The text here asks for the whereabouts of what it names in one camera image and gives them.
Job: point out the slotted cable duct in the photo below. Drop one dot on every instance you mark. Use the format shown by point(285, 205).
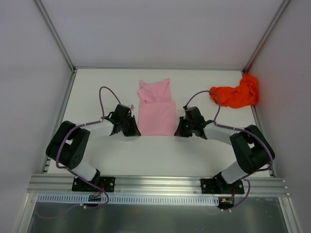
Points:
point(130, 199)

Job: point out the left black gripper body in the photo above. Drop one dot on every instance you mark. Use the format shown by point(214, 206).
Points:
point(129, 125)

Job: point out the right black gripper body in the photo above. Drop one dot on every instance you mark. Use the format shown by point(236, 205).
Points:
point(185, 127)

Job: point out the aluminium frame post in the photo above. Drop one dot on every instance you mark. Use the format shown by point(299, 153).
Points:
point(267, 33)
point(47, 19)

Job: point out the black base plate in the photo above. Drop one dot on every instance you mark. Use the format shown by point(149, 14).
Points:
point(103, 182)
point(214, 186)

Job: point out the aluminium mounting rail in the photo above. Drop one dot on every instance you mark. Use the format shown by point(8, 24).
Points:
point(155, 185)

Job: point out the orange t shirt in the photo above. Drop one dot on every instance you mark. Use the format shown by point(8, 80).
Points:
point(245, 94)

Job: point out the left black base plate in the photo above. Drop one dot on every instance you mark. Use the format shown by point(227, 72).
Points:
point(103, 182)

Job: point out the pink t shirt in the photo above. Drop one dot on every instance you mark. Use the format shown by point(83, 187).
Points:
point(157, 110)

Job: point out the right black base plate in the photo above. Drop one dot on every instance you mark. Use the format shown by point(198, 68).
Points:
point(214, 186)

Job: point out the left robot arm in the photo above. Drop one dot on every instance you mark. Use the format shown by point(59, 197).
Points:
point(68, 145)

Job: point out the left aluminium frame post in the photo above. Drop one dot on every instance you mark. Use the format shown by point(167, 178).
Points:
point(47, 19)

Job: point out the right aluminium frame post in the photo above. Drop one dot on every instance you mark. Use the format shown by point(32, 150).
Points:
point(267, 33)

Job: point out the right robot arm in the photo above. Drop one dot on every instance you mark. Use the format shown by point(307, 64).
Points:
point(251, 149)

